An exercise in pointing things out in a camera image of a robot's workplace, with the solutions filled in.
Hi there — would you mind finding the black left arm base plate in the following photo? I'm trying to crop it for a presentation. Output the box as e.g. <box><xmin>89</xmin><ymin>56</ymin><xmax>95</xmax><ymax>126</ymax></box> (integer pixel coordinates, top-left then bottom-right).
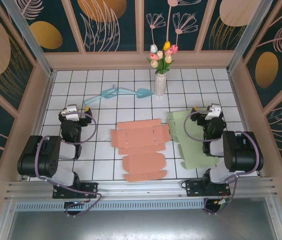
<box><xmin>52</xmin><ymin>181</ymin><xmax>99</xmax><ymax>200</ymax></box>

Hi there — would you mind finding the grey slotted cable duct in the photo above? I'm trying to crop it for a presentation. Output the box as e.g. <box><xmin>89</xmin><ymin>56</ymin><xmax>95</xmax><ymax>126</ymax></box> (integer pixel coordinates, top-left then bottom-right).
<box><xmin>14</xmin><ymin>199</ymin><xmax>207</xmax><ymax>211</ymax></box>

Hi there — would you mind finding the green paper box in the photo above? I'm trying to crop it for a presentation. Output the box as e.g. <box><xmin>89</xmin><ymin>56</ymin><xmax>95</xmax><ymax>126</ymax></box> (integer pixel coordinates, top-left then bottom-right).
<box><xmin>166</xmin><ymin>109</ymin><xmax>219</xmax><ymax>171</ymax></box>

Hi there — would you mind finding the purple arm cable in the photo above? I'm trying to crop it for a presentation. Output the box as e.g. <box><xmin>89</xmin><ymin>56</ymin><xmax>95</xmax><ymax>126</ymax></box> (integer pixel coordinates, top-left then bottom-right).
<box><xmin>183</xmin><ymin>111</ymin><xmax>261</xmax><ymax>215</ymax></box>
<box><xmin>34</xmin><ymin>111</ymin><xmax>103</xmax><ymax>217</ymax></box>

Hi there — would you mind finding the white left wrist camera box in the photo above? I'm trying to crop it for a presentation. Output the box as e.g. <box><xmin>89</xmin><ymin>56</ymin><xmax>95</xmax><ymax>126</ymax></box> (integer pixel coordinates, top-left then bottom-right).
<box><xmin>63</xmin><ymin>104</ymin><xmax>80</xmax><ymax>122</ymax></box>

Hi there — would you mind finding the light blue toy garden fork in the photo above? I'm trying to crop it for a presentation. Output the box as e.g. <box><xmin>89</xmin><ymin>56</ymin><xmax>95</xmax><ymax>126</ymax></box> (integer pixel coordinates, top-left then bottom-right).
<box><xmin>83</xmin><ymin>84</ymin><xmax>119</xmax><ymax>106</ymax></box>

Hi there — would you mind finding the white ribbed vase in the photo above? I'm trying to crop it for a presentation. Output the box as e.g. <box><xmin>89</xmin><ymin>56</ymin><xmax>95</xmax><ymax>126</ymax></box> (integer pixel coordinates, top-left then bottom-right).
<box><xmin>154</xmin><ymin>73</ymin><xmax>168</xmax><ymax>97</ymax></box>

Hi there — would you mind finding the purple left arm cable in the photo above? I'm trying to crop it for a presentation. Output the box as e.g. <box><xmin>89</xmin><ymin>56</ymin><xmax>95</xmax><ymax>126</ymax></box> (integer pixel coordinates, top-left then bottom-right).
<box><xmin>34</xmin><ymin>111</ymin><xmax>103</xmax><ymax>217</ymax></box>

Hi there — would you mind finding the aluminium frame post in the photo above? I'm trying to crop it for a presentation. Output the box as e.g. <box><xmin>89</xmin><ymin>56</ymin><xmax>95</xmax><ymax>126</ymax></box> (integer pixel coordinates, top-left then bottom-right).
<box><xmin>226</xmin><ymin>0</ymin><xmax>276</xmax><ymax>74</ymax></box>
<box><xmin>0</xmin><ymin>0</ymin><xmax>57</xmax><ymax>77</ymax></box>

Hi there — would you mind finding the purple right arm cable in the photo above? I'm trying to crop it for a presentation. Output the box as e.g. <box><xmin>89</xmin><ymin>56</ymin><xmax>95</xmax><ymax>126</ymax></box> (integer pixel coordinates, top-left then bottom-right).
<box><xmin>183</xmin><ymin>111</ymin><xmax>261</xmax><ymax>215</ymax></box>

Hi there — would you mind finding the grey metal sheet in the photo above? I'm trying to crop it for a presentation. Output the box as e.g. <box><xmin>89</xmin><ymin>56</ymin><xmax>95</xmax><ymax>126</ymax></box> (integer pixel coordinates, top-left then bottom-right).
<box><xmin>0</xmin><ymin>209</ymin><xmax>282</xmax><ymax>240</ymax></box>

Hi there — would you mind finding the light blue toy trowel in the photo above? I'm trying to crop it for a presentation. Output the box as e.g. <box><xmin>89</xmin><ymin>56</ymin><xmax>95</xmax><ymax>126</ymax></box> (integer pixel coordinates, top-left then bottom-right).
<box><xmin>117</xmin><ymin>86</ymin><xmax>153</xmax><ymax>100</ymax></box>

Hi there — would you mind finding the black round cable port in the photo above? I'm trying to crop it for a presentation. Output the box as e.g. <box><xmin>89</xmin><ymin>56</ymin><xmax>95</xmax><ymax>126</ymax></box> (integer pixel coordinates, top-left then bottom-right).
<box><xmin>64</xmin><ymin>201</ymin><xmax>85</xmax><ymax>218</ymax></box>
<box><xmin>203</xmin><ymin>197</ymin><xmax>231</xmax><ymax>215</ymax></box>

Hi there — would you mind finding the pink paper box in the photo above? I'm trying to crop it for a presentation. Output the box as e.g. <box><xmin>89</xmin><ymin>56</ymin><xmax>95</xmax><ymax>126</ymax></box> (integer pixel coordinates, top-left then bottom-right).
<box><xmin>110</xmin><ymin>118</ymin><xmax>171</xmax><ymax>183</ymax></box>

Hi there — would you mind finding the aluminium mounting rail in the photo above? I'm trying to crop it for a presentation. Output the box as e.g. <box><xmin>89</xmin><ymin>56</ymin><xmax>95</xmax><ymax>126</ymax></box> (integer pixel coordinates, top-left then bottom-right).
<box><xmin>4</xmin><ymin>176</ymin><xmax>279</xmax><ymax>201</ymax></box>

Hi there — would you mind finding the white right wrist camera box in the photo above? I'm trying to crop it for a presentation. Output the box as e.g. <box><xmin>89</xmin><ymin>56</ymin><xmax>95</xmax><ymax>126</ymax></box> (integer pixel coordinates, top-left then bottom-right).
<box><xmin>204</xmin><ymin>104</ymin><xmax>222</xmax><ymax>121</ymax></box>

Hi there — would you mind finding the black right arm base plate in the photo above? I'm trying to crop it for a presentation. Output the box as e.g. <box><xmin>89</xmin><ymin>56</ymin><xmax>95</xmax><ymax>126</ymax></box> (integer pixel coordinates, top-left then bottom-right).
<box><xmin>185</xmin><ymin>179</ymin><xmax>232</xmax><ymax>198</ymax></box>

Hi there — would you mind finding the artificial tulip bouquet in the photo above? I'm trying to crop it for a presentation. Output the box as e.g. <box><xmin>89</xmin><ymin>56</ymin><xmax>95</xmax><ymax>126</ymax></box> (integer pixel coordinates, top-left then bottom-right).
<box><xmin>146</xmin><ymin>40</ymin><xmax>179</xmax><ymax>75</ymax></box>

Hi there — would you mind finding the aluminium table side rail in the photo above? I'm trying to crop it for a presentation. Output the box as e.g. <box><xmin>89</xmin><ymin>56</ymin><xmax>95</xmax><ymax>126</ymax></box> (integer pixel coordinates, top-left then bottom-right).
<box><xmin>227</xmin><ymin>69</ymin><xmax>266</xmax><ymax>178</ymax></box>
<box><xmin>18</xmin><ymin>70</ymin><xmax>57</xmax><ymax>181</ymax></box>

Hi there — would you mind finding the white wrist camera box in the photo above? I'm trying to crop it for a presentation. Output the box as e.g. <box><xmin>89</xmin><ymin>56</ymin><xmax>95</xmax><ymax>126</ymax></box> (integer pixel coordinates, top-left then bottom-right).
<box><xmin>204</xmin><ymin>104</ymin><xmax>222</xmax><ymax>121</ymax></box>
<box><xmin>63</xmin><ymin>104</ymin><xmax>80</xmax><ymax>122</ymax></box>

